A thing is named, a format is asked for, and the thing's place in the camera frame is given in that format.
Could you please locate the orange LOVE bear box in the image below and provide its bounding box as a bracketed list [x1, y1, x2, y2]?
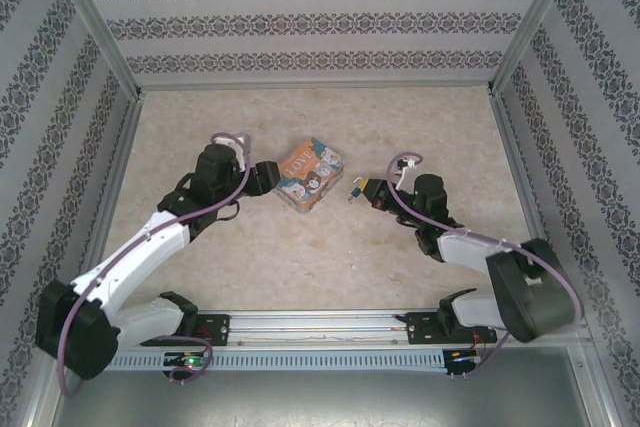
[273, 136, 347, 217]

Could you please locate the right controller board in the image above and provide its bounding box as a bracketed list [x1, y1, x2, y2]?
[446, 348, 482, 364]

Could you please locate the left controller board green light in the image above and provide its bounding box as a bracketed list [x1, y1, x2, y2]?
[162, 351, 209, 369]

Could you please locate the grey metal shelf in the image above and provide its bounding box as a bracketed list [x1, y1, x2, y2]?
[29, 346, 616, 427]

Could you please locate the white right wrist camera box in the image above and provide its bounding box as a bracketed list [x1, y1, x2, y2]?
[394, 155, 419, 189]

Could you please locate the aluminium side rail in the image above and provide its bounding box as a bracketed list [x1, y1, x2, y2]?
[488, 85, 554, 253]
[74, 91, 146, 298]

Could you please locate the aluminium wall-foot rail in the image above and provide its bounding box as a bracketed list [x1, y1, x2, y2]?
[137, 79, 496, 94]

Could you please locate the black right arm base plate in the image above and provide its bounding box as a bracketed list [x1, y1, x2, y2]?
[402, 311, 499, 347]

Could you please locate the aluminium mounting rail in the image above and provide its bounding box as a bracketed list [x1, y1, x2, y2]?
[49, 309, 594, 348]

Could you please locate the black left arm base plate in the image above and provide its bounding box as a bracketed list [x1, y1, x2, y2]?
[139, 313, 232, 348]

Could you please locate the grey slotted cable duct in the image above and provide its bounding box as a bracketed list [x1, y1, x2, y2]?
[107, 350, 449, 374]

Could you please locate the aluminium frame post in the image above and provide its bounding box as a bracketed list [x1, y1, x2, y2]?
[489, 0, 586, 96]
[42, 0, 141, 98]

